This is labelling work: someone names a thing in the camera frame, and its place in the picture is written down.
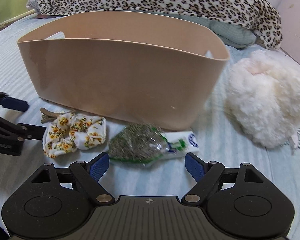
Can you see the clear bag of dried herbs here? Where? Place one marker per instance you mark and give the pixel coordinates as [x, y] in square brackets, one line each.
[132, 143]

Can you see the grey-green quilted pillow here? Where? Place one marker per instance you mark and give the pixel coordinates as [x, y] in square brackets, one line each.
[227, 33]

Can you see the white packet with blue logo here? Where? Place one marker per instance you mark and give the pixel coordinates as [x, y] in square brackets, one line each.
[190, 141]

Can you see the white tag with hooks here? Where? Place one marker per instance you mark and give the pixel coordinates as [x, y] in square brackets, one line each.
[297, 140]

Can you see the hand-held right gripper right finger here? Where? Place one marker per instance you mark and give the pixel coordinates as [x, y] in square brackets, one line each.
[193, 167]

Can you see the floral fabric scrunchie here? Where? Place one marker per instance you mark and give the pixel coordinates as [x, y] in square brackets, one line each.
[77, 133]

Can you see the white fluffy plush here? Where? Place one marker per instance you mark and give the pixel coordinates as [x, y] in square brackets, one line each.
[265, 100]

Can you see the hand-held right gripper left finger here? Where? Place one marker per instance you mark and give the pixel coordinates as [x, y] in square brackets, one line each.
[99, 167]

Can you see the light blue striped bedsheet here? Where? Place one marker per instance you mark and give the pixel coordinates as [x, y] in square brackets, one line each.
[12, 60]

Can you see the pale wooden rod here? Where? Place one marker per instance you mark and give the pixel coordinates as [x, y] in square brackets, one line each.
[15, 20]

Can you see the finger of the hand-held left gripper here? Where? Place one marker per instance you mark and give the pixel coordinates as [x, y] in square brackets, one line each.
[16, 104]
[27, 131]

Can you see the brown metal hair clip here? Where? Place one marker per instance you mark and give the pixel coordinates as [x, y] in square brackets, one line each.
[45, 119]
[47, 110]

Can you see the beige plastic basket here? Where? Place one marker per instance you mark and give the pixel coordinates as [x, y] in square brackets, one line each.
[115, 80]

